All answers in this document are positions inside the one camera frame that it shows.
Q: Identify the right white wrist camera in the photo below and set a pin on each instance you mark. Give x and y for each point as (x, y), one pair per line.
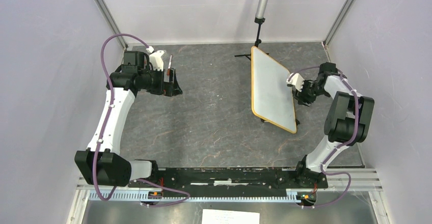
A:
(295, 81)

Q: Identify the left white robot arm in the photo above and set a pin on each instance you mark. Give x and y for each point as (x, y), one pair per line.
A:
(100, 163)

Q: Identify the white paper sheet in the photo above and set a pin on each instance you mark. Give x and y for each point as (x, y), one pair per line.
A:
(210, 216)

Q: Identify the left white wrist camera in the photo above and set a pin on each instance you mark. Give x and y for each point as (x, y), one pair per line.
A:
(156, 58)

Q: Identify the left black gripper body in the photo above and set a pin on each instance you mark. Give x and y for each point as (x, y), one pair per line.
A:
(156, 85)

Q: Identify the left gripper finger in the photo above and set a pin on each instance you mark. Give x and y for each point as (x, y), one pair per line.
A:
(172, 89)
(170, 75)

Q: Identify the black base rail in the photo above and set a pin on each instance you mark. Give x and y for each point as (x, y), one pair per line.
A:
(235, 181)

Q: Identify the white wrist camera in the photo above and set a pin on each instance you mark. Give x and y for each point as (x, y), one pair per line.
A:
(156, 58)
(295, 81)

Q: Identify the yellow framed whiteboard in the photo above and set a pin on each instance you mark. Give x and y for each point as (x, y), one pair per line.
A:
(271, 98)

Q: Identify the black tripod stand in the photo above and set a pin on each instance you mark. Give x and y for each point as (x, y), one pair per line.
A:
(258, 41)

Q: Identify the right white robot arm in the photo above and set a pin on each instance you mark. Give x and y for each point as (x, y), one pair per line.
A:
(346, 124)

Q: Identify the red whiteboard marker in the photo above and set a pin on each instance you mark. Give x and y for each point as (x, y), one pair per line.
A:
(169, 65)

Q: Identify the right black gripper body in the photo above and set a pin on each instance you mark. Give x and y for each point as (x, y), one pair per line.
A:
(309, 91)

